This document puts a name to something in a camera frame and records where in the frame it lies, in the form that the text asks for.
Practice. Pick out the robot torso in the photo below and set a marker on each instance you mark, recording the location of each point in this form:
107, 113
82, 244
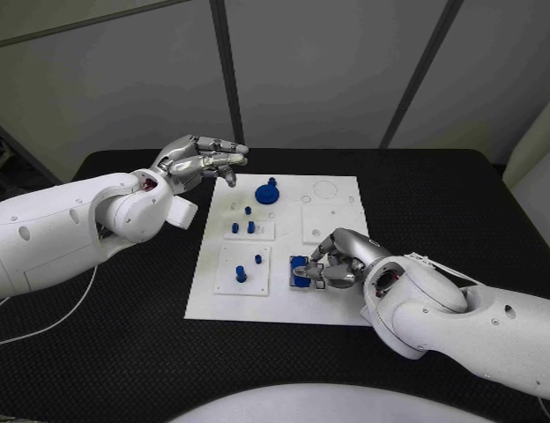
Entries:
332, 405

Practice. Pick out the blue block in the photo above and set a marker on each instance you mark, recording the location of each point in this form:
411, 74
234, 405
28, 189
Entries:
298, 271

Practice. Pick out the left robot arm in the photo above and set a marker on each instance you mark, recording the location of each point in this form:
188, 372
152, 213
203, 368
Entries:
51, 238

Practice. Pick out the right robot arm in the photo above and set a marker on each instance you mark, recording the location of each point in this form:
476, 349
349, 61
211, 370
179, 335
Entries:
470, 327

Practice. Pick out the white task board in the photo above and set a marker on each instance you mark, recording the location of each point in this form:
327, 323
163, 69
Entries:
278, 251

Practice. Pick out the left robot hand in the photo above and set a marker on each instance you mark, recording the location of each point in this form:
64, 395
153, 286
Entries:
193, 163

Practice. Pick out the blue long cylinder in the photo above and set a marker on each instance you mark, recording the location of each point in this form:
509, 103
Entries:
241, 273

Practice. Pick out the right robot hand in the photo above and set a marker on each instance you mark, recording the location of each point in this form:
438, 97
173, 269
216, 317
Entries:
346, 257

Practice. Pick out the blue gear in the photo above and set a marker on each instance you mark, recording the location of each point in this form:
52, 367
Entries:
268, 193

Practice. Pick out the white foam panel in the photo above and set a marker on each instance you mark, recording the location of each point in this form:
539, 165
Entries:
548, 185

